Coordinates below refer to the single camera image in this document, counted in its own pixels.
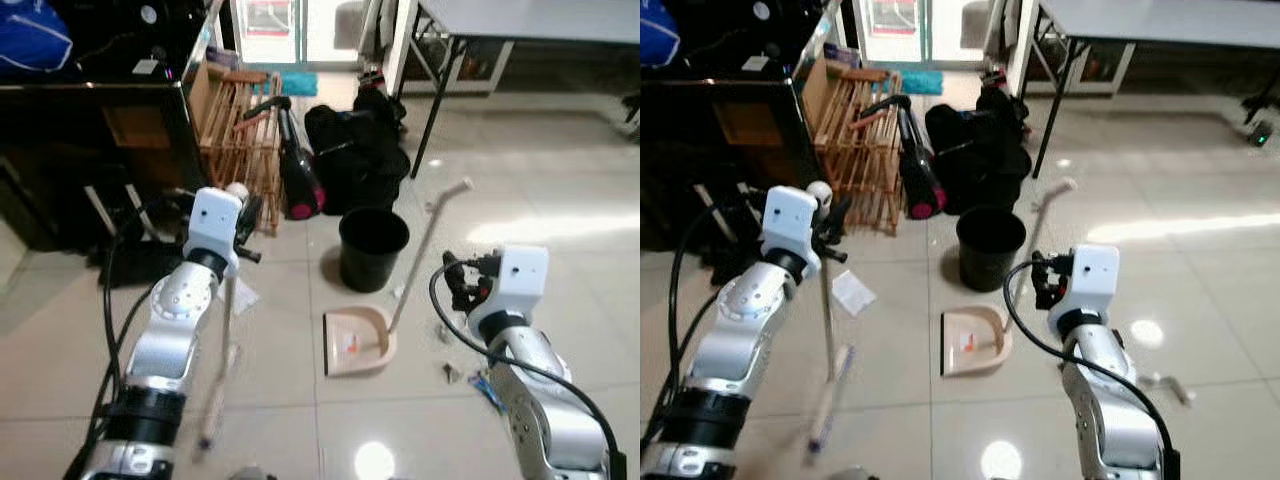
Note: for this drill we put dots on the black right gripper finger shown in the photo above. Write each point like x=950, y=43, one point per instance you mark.
x=1040, y=268
x=1042, y=296
x=455, y=268
x=460, y=298

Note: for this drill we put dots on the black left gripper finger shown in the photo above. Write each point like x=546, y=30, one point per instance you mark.
x=251, y=213
x=835, y=214

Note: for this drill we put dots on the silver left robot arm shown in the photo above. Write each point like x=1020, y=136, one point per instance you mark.
x=735, y=340
x=170, y=330

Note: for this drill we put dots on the teal floor mat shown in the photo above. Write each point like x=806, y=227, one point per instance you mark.
x=298, y=82
x=918, y=81

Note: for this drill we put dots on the flat white paper sheet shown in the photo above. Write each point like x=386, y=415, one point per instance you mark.
x=243, y=296
x=853, y=293

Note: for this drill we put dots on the black round waste bin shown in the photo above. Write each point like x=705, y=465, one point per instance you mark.
x=373, y=250
x=990, y=250

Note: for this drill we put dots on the black pink stick vacuum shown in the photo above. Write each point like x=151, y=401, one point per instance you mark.
x=918, y=180
x=298, y=180

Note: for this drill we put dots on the wooden slatted rack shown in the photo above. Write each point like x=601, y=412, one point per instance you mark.
x=240, y=140
x=860, y=150

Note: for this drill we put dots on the small crumpled wrapper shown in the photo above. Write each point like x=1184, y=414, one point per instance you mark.
x=452, y=373

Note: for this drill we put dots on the blue yellow snack bag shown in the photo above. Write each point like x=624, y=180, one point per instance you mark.
x=487, y=392

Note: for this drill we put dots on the black fabric bag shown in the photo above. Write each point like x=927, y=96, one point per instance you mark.
x=980, y=160
x=355, y=160

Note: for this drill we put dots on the black glossy cabinet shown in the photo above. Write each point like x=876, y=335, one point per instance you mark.
x=720, y=150
x=80, y=160

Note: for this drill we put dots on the long crumpled white tissue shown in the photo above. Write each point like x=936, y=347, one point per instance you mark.
x=1168, y=387

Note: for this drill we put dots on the red white poster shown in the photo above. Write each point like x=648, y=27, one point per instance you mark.
x=893, y=14
x=268, y=15

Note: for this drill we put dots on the grey left robot foot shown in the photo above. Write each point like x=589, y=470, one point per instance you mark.
x=255, y=473
x=850, y=474

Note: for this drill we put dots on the grey table black legs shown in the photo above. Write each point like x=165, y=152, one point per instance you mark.
x=1160, y=18
x=530, y=18

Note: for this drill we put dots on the black office chair base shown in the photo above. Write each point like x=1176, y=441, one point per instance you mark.
x=1262, y=115

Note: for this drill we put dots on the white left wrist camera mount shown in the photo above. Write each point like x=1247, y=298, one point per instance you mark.
x=790, y=225
x=213, y=225

